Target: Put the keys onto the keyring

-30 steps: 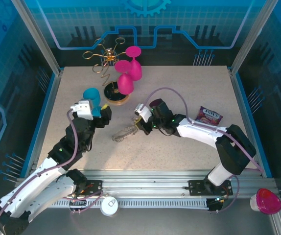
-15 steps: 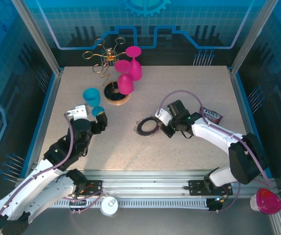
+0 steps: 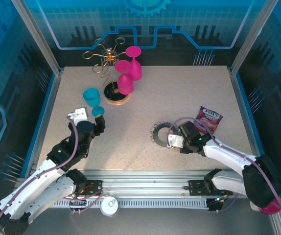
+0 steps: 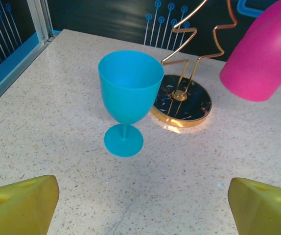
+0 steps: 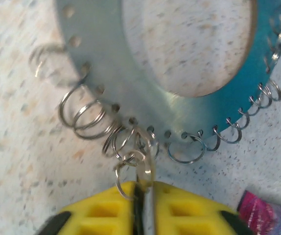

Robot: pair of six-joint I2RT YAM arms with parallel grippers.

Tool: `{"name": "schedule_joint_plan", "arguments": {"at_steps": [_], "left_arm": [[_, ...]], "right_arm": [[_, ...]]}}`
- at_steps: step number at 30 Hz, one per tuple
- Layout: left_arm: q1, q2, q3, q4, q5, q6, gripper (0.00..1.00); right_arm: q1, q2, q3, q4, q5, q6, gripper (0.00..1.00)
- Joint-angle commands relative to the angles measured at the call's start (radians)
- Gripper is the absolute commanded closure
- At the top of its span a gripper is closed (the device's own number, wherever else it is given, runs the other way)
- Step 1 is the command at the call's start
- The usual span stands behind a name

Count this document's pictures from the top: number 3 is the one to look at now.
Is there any blue plastic goblet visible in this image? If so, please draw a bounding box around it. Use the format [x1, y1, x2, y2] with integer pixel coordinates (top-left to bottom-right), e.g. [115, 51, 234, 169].
[82, 88, 106, 117]

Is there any red candy packet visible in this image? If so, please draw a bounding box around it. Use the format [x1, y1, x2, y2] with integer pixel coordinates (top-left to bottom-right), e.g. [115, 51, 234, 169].
[193, 105, 224, 135]

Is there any pink plastic goblet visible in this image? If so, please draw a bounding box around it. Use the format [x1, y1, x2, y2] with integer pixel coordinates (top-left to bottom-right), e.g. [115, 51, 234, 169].
[125, 46, 143, 81]
[114, 60, 134, 95]

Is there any white tin can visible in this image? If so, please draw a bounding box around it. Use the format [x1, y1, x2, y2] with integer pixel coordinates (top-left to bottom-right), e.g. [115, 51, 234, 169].
[100, 197, 119, 216]

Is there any pink plastic bowl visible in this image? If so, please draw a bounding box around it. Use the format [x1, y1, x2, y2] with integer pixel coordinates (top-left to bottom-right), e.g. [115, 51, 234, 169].
[259, 198, 281, 215]

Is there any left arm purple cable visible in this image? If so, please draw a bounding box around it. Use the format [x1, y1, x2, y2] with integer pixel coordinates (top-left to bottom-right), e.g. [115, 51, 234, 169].
[0, 116, 104, 235]

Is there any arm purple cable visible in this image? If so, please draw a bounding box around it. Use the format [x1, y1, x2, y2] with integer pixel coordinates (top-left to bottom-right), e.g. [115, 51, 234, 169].
[166, 117, 281, 214]
[0, 116, 104, 235]

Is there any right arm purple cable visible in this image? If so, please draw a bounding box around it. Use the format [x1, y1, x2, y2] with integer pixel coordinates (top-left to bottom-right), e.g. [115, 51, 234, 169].
[166, 117, 281, 214]

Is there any gold wire glass rack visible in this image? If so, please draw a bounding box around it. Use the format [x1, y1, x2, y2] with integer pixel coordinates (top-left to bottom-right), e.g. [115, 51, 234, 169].
[82, 38, 130, 106]

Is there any aluminium side rail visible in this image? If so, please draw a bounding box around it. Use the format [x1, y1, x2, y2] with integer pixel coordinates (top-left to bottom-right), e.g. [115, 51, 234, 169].
[228, 67, 268, 177]
[20, 70, 64, 178]

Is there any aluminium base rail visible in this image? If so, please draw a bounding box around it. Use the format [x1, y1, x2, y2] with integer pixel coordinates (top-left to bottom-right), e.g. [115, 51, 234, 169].
[13, 170, 281, 199]

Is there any white slotted cable duct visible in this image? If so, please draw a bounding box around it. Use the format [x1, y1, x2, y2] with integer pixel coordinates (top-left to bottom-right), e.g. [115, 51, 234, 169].
[49, 197, 211, 209]

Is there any aluminium frame post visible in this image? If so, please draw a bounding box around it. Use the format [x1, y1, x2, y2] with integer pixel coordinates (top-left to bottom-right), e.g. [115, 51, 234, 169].
[229, 0, 271, 75]
[10, 0, 64, 75]

